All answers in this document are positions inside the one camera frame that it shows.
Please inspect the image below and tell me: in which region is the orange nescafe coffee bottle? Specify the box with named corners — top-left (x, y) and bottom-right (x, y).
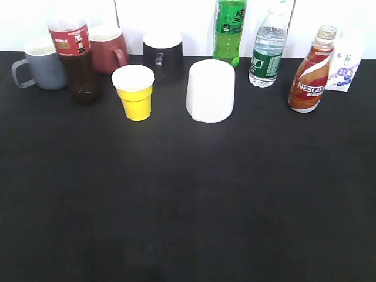
top-left (288, 25), bottom-right (337, 113)

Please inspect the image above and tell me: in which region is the grey ceramic mug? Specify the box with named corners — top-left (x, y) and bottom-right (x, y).
top-left (11, 37), bottom-right (68, 90)

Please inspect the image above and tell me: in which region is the white ceramic mug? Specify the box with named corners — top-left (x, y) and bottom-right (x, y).
top-left (186, 59), bottom-right (236, 123)

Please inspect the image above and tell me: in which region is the black ceramic mug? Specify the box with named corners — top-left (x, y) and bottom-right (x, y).
top-left (143, 31), bottom-right (184, 85)

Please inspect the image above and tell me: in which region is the dark red ceramic mug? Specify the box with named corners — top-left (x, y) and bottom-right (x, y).
top-left (88, 25), bottom-right (129, 75)

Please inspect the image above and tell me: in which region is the green sprite bottle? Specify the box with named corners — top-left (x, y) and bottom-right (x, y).
top-left (213, 1), bottom-right (247, 68)

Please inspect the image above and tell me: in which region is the yellow plastic cup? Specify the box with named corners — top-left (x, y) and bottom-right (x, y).
top-left (111, 65), bottom-right (155, 122)

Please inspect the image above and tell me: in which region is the clear water bottle green label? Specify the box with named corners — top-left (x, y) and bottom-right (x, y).
top-left (249, 2), bottom-right (287, 88)

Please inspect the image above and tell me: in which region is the brown tea bottle red label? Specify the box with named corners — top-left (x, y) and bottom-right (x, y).
top-left (48, 17), bottom-right (102, 105)

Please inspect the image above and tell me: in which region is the white blueberry milk carton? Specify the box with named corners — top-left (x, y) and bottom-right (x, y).
top-left (325, 28), bottom-right (365, 92)

